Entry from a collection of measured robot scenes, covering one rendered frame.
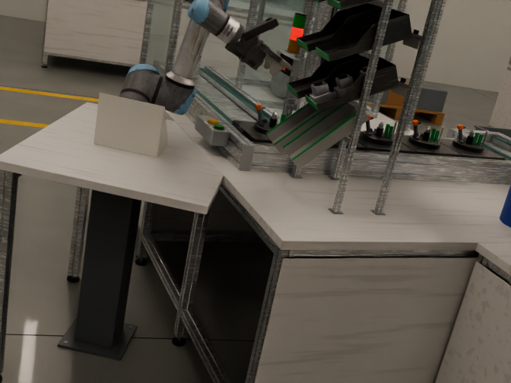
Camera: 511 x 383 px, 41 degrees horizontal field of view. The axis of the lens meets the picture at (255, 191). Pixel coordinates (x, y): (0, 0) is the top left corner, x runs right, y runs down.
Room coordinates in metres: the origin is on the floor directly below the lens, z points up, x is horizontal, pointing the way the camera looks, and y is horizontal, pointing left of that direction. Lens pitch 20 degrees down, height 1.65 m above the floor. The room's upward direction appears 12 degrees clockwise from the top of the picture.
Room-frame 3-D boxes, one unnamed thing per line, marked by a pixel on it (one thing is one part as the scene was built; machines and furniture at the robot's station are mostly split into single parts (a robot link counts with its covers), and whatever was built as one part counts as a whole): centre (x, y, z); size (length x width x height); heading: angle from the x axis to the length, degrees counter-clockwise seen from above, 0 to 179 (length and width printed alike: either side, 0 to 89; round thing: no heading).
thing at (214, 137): (2.60, 0.22, 0.93); 0.21 x 0.07 x 0.06; 26
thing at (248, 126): (2.62, -0.01, 0.96); 0.24 x 0.24 x 0.02; 26
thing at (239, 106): (2.90, 0.10, 0.91); 0.84 x 0.28 x 0.10; 26
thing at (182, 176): (2.44, 0.47, 0.84); 0.90 x 0.70 x 0.03; 178
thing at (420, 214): (2.81, -0.41, 0.84); 1.50 x 1.41 x 0.03; 26
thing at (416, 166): (2.83, -0.45, 0.91); 1.24 x 0.33 x 0.10; 116
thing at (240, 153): (2.80, 0.24, 0.91); 0.89 x 0.06 x 0.11; 26
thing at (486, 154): (3.05, -0.90, 1.01); 0.24 x 0.24 x 0.13; 26
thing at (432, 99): (8.53, -1.38, 0.20); 1.20 x 0.80 x 0.41; 108
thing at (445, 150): (2.95, -0.68, 1.01); 0.24 x 0.24 x 0.13; 26
